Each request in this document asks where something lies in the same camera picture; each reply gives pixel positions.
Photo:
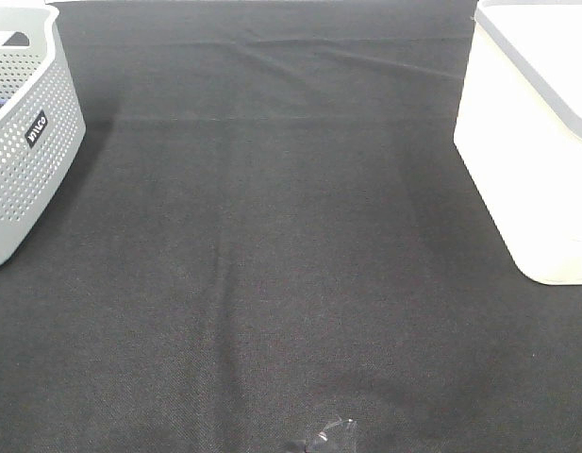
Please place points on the clear tape piece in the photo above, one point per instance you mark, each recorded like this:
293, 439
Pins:
336, 436

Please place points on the black table cloth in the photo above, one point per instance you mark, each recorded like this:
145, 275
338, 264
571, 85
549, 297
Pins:
266, 227

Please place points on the grey perforated laundry basket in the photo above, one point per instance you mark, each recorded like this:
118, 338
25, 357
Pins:
41, 122

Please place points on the white plastic bin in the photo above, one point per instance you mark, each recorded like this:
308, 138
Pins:
519, 131

